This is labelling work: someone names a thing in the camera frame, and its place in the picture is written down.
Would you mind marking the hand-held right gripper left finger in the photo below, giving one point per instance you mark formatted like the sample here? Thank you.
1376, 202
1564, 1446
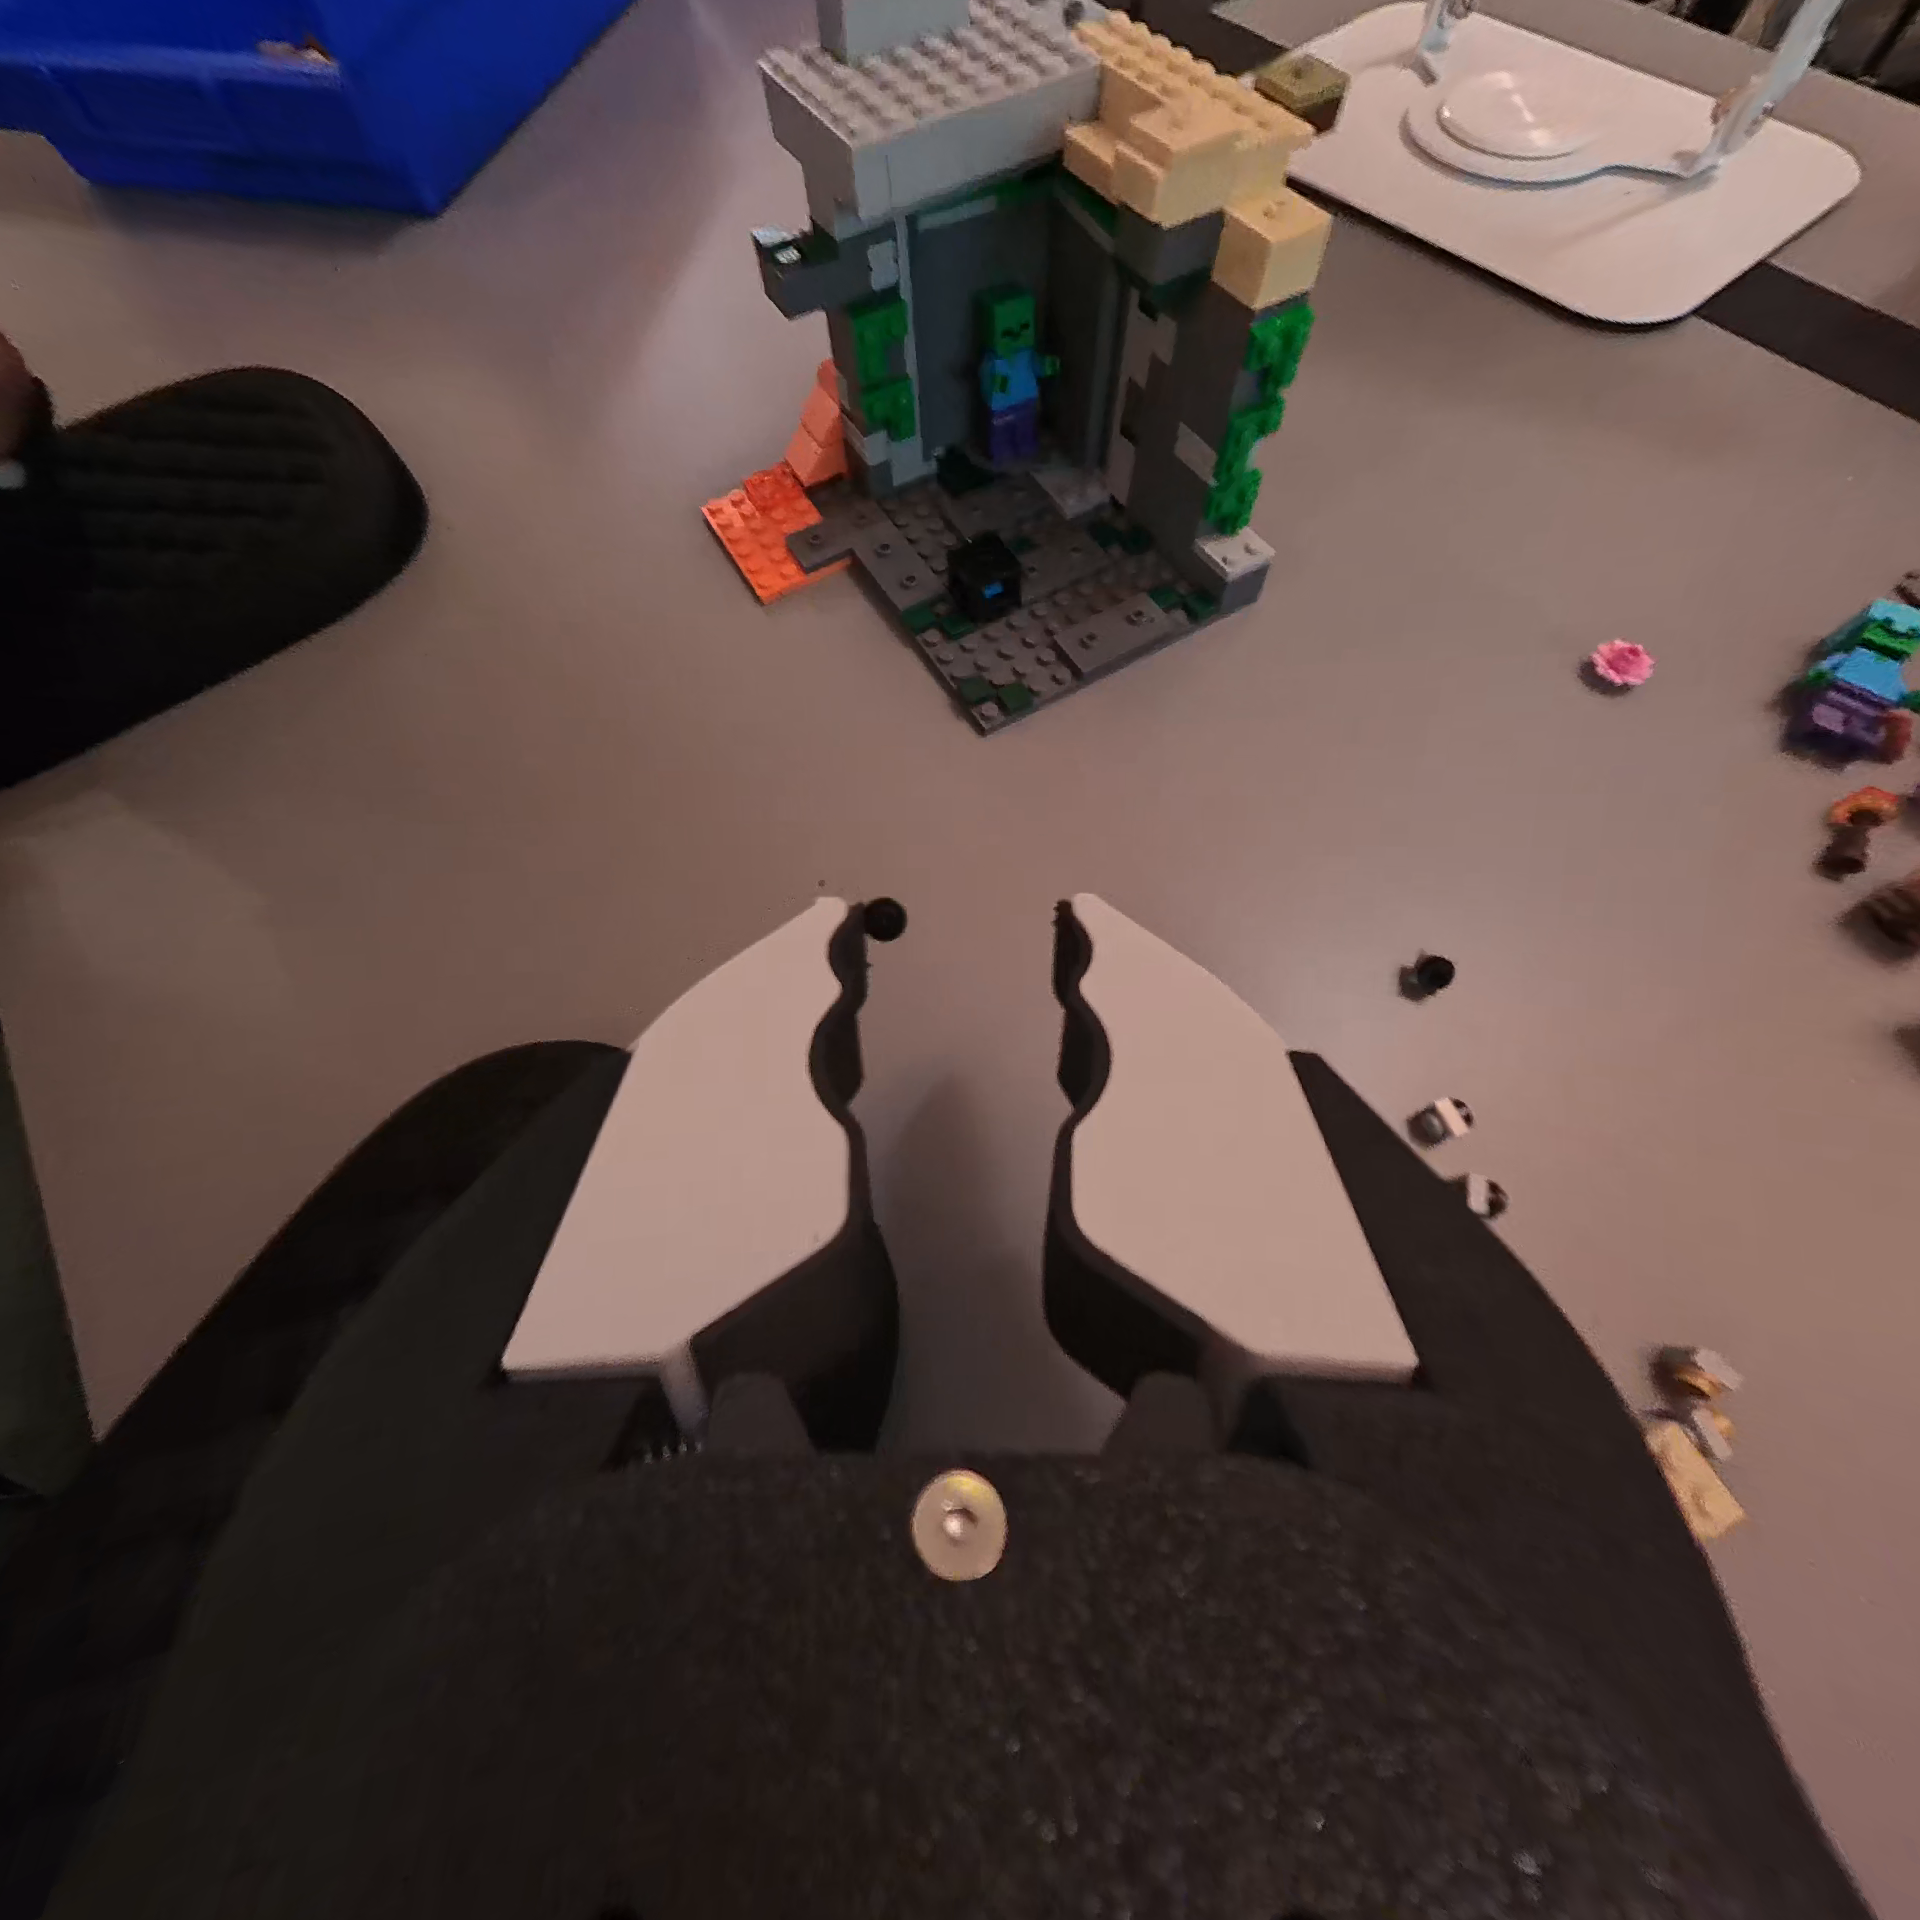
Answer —
674, 1200

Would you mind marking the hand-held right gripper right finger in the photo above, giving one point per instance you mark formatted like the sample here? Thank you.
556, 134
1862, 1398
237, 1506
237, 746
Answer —
1231, 1200

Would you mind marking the tiny pale toy piece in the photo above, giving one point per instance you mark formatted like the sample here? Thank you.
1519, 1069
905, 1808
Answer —
1694, 1372

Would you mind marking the tan toy brick with clip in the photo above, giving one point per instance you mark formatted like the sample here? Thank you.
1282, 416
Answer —
1694, 1485

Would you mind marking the blue plastic bin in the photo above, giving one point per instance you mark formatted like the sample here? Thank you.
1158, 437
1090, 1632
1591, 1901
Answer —
375, 106

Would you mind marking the grey desk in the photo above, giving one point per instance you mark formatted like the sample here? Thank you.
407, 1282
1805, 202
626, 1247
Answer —
600, 751

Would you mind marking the small black white toy piece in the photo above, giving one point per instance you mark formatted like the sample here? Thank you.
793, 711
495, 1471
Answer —
1444, 1119
1485, 1196

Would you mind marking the pink toy flower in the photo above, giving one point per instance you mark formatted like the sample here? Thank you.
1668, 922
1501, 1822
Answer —
1616, 662

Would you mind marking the heap of colourful toy pieces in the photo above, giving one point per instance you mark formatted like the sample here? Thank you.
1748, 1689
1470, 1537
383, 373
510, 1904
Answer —
1853, 674

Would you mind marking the green toy zombie figure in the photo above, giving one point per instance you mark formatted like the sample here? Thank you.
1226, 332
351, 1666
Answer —
1013, 368

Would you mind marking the white rounded board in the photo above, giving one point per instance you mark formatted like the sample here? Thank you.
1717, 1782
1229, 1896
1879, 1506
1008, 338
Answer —
1652, 241

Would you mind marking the toy brick building model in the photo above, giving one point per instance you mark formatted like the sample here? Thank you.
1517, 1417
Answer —
975, 149

